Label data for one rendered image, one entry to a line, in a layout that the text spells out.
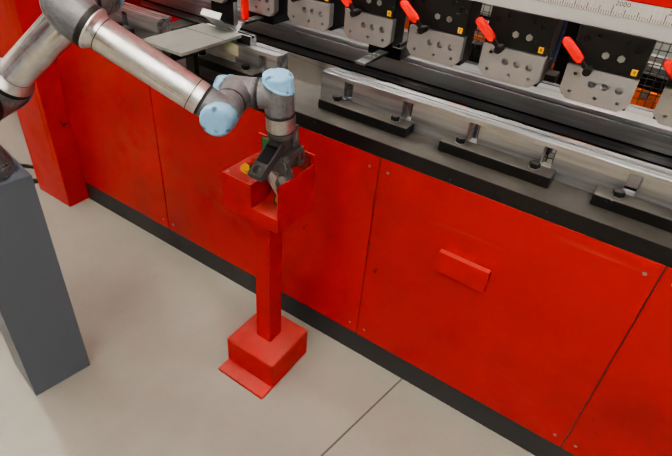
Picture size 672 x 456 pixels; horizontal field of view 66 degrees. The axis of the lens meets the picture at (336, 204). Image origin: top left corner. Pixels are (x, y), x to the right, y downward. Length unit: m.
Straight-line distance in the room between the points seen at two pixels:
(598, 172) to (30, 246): 1.51
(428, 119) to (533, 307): 0.58
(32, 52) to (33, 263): 0.59
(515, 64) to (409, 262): 0.64
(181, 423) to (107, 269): 0.83
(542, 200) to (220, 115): 0.78
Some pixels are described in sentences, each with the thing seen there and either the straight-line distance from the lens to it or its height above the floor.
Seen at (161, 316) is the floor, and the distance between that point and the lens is 2.15.
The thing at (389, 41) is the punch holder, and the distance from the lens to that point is 1.46.
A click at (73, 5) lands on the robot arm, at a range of 1.23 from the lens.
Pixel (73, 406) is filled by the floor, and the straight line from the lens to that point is 1.97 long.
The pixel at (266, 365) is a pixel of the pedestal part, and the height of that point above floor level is 0.11.
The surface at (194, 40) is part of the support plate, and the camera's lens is 1.76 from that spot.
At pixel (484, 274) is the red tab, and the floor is 0.61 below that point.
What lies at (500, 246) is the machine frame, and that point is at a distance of 1.43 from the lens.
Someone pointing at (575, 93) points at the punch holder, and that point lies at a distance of 1.33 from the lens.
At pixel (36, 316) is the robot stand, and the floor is 0.32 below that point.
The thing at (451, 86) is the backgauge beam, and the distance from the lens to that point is 1.73.
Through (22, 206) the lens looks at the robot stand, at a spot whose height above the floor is 0.69.
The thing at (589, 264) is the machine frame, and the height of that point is 0.76.
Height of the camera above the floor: 1.54
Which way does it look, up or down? 35 degrees down
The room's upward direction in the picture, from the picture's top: 5 degrees clockwise
